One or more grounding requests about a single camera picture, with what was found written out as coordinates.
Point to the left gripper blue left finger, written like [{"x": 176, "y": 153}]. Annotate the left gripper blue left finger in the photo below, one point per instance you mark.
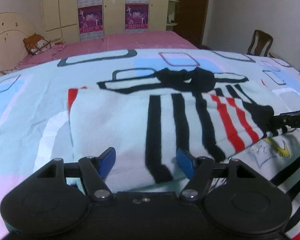
[{"x": 106, "y": 162}]

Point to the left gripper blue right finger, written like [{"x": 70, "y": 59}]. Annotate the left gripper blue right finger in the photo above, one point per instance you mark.
[{"x": 187, "y": 162}]

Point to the striped white knit sweater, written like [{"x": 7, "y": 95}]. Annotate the striped white knit sweater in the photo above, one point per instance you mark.
[{"x": 146, "y": 119}]

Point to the white garment with yellow logo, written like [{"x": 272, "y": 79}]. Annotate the white garment with yellow logo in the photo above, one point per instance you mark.
[{"x": 278, "y": 160}]

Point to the patterned light blue quilt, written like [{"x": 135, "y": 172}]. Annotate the patterned light blue quilt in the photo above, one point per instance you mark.
[{"x": 45, "y": 193}]

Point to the dark wooden chair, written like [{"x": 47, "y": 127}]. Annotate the dark wooden chair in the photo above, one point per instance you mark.
[{"x": 260, "y": 44}]

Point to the pink bed sheet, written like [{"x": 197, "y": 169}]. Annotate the pink bed sheet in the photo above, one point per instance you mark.
[{"x": 147, "y": 40}]

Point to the orange cartoon pillow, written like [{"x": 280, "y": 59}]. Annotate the orange cartoon pillow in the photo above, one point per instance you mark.
[{"x": 37, "y": 44}]

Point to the dark brown wooden door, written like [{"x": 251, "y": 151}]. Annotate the dark brown wooden door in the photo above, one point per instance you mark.
[{"x": 190, "y": 16}]

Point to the cream wardrobe with posters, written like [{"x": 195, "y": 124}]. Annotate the cream wardrobe with posters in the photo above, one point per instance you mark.
[{"x": 61, "y": 18}]

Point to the cream wooden headboard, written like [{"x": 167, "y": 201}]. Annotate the cream wooden headboard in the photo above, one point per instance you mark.
[{"x": 13, "y": 29}]

